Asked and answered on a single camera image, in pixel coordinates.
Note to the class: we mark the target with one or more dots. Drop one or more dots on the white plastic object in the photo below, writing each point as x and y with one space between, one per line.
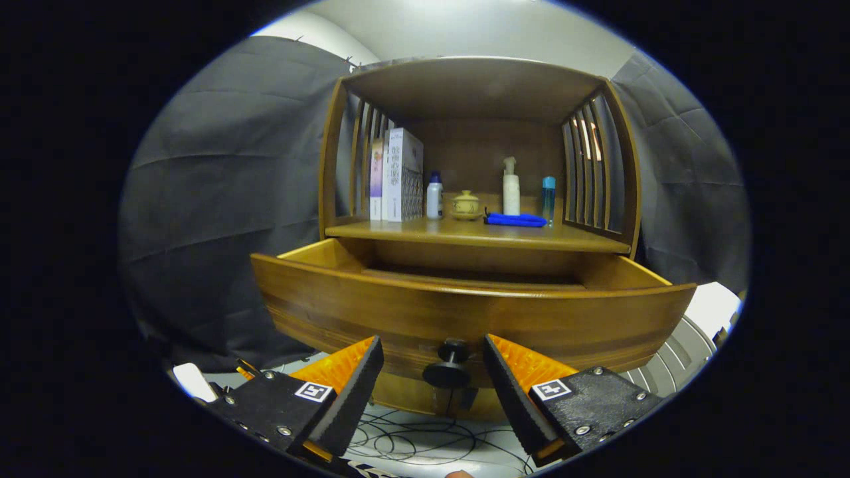
194 382

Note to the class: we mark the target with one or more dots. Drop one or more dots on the thick white patterned book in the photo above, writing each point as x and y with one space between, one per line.
398 179

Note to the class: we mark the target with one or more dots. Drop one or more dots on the blue folded cloth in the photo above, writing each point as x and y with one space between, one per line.
514 220

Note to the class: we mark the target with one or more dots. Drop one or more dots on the brown wooden cabinet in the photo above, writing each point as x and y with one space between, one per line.
465 86

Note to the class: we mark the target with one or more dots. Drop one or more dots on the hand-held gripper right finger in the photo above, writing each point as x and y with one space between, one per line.
514 392

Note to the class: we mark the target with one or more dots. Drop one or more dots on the blue glass bottle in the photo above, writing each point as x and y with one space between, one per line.
548 199

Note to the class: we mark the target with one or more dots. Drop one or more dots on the white bottle blue cap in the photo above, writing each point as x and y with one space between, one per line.
434 199

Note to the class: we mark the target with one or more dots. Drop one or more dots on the white grey drawer unit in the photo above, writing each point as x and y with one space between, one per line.
710 309

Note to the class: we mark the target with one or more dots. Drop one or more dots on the brown wooden drawer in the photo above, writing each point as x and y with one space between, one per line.
398 312

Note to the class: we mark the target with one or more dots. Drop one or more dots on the yellow black object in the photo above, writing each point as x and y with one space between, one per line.
247 368

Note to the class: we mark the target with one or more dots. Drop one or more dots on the wooden countertop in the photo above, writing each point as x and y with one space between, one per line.
465 234

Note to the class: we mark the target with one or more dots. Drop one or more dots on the black drawer knob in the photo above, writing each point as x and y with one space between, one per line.
446 373

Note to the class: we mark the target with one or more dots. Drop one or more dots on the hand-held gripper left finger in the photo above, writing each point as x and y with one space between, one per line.
355 392

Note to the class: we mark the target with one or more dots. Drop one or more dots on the yellow lidded teacup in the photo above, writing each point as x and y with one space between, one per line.
466 206

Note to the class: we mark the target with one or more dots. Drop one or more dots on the white pump bottle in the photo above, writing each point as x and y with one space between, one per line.
511 196

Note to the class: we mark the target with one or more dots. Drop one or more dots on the black backdrop cloth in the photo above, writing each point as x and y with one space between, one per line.
219 199

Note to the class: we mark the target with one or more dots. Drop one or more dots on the thin purple book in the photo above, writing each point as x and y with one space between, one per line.
376 179

